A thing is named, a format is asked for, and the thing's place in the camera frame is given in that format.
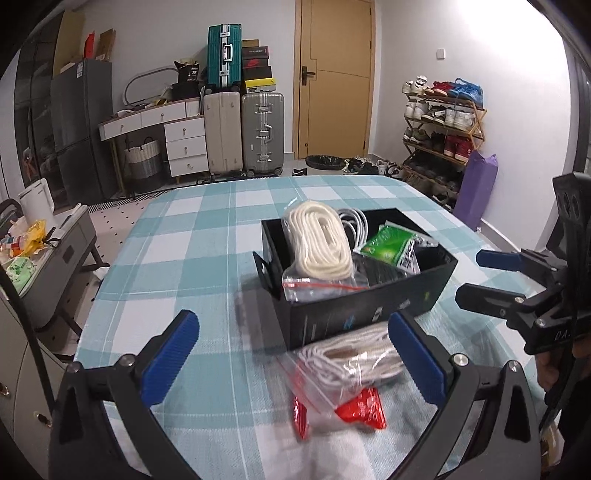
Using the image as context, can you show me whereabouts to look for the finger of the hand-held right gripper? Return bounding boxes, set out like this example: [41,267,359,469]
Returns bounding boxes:
[476,248,567,285]
[454,282,563,331]

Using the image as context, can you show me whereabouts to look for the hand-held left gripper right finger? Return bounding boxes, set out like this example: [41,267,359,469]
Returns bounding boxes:
[388,311,542,480]

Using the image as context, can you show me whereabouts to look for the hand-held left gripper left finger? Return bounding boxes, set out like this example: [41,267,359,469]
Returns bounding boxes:
[48,309,201,480]

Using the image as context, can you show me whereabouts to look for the red packet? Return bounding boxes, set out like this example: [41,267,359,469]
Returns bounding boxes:
[292,388,387,440]

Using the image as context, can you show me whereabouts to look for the bagged grey rope bundle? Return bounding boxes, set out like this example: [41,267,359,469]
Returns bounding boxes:
[281,323,408,439]

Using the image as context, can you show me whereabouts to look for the black cardboard box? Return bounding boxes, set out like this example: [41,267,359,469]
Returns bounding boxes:
[253,208,459,352]

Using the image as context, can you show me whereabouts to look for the green snack packet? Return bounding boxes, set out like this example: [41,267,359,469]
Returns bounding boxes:
[355,222,439,278]

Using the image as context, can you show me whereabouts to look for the white cable coil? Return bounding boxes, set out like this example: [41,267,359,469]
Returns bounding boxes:
[337,208,371,253]

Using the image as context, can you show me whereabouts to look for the bagged cream rope coil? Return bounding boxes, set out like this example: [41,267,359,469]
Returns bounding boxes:
[281,200,366,306]

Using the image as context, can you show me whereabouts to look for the person's right hand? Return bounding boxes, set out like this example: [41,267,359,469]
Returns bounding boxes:
[536,338,591,408]

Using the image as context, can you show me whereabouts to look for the purple bag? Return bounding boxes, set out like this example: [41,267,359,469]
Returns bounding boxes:
[452,150,499,232]

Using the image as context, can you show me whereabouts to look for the wooden shoe rack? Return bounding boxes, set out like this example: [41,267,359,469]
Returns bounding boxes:
[401,90,488,211]

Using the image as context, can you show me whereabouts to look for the white drawer cabinet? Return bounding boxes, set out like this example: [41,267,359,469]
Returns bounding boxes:
[0,286,70,468]

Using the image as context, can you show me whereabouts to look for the grey side table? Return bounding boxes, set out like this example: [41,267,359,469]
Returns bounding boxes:
[0,203,110,334]

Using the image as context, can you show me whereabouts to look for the scattered floor shoes pile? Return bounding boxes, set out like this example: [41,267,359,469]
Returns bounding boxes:
[344,157,408,179]

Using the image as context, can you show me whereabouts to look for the shoe rack with shoes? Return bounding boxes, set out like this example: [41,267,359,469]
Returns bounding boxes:
[400,76,486,205]

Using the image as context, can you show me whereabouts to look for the green snack bag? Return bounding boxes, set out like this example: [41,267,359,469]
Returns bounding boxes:
[6,256,34,288]

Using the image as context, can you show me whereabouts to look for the yellow plastic bag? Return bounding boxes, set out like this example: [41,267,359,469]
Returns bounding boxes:
[20,220,48,256]

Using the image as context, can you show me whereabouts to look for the black waste basket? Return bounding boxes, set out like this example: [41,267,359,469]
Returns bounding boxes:
[305,154,346,173]

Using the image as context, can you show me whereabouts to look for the grey white laundry basket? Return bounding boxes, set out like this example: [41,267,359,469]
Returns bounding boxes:
[122,138,163,186]

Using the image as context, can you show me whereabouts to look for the tan wooden door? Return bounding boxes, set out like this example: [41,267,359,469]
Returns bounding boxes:
[294,0,376,160]

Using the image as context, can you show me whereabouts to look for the white drawer desk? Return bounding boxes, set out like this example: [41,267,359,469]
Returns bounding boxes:
[98,99,210,186]

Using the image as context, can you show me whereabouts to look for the beige suitcase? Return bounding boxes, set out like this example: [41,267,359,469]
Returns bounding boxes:
[203,91,245,175]

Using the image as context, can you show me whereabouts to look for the grey refrigerator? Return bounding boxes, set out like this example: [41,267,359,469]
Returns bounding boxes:
[50,58,119,205]

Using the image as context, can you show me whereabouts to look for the silver suitcase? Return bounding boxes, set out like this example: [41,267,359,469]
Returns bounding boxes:
[240,91,286,176]

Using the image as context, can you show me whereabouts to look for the oval mirror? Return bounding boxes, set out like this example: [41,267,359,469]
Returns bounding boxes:
[122,67,179,107]

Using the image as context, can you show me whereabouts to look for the black paper bag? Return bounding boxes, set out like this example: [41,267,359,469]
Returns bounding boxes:
[172,60,206,101]

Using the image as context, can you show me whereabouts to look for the dark glass cabinet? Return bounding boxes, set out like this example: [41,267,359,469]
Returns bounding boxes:
[13,9,63,199]

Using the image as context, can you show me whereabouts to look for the teal suitcase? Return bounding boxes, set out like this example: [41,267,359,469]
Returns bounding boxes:
[207,25,243,91]

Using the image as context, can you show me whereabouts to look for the black shoe box red print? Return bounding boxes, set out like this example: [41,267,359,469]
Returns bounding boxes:
[241,45,270,68]

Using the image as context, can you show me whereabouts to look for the small cardboard box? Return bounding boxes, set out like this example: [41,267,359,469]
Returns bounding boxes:
[99,28,117,62]

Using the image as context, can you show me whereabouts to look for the tall cardboard sheet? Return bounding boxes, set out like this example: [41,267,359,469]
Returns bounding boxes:
[52,9,87,78]

